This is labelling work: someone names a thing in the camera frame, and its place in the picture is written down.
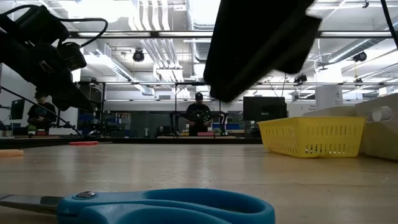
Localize yellow slotted plastic basket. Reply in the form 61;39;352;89
257;116;367;159

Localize black aluminium table frame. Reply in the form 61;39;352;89
0;30;398;146

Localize person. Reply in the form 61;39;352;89
27;91;58;132
185;92;215;137

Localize blue scissors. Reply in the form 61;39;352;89
0;188;276;224

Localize silver ventilation duct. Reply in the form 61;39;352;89
185;0;222;63

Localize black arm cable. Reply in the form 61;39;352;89
379;0;398;50
0;85;83;137

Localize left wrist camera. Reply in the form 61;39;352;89
14;4;71;44

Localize red object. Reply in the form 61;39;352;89
68;141;100;147

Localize white plastic bin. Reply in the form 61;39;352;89
303;105;358;118

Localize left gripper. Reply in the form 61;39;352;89
0;15;95;112

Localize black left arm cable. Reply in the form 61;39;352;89
0;85;83;137

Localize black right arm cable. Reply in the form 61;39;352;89
379;0;398;50

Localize small black monitor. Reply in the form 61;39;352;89
10;98;26;121

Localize orange scissors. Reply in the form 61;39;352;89
0;149;25;158

